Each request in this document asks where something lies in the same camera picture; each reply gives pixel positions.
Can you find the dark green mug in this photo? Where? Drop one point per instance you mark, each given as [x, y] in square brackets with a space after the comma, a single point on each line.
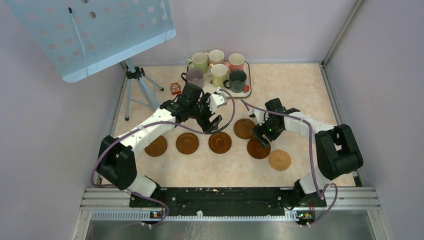
[236, 81]

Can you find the light green mug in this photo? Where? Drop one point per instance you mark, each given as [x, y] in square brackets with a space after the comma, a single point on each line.
[199, 60]

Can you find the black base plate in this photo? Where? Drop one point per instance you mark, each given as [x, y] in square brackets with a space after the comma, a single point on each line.
[228, 201]

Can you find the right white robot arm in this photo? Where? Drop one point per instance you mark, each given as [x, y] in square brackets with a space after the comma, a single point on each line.
[333, 149]

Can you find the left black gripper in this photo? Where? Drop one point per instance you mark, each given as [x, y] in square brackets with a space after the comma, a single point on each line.
[204, 125]

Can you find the salmon pink mug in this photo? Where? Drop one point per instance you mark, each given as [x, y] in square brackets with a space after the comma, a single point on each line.
[236, 62]

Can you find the blue perforated board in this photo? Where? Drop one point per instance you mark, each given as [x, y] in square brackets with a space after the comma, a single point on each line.
[84, 37]

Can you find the small red toy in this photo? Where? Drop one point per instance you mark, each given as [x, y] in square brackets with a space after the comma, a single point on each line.
[175, 88]

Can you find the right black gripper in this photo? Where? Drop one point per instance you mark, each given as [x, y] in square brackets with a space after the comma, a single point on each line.
[262, 130]

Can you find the pale pink mug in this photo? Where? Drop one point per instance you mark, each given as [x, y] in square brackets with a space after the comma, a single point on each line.
[216, 56]

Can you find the white cable duct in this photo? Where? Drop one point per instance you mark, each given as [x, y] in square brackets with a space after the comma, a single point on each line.
[147, 216]

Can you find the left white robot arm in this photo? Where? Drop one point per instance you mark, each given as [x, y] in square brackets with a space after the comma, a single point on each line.
[117, 155]

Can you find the yellow green mug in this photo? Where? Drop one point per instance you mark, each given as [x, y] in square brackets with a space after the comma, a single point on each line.
[219, 74]

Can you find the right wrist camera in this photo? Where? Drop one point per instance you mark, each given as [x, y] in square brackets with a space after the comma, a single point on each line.
[259, 115]

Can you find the purple mug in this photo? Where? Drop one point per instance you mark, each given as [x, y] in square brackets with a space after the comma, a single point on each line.
[194, 76]

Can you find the woven rattan coaster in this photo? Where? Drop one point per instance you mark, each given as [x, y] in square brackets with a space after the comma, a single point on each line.
[279, 160]

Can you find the brown wooden coaster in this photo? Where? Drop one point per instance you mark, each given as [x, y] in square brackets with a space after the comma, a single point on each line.
[187, 143]
[157, 147]
[243, 128]
[220, 143]
[256, 150]

